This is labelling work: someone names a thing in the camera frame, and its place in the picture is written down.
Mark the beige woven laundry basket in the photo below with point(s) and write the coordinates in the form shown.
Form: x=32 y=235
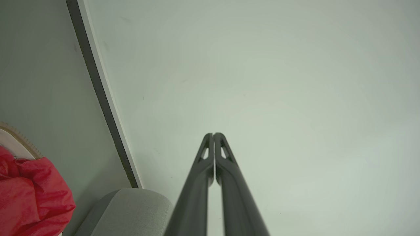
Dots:
x=16 y=141

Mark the red jersey with striped trim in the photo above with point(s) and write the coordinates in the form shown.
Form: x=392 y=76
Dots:
x=32 y=200

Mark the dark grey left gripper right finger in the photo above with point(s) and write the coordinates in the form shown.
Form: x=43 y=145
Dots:
x=238 y=203

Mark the black and white baseboard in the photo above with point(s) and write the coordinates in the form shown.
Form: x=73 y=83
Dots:
x=98 y=82

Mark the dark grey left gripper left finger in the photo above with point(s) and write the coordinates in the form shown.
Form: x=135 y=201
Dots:
x=193 y=203

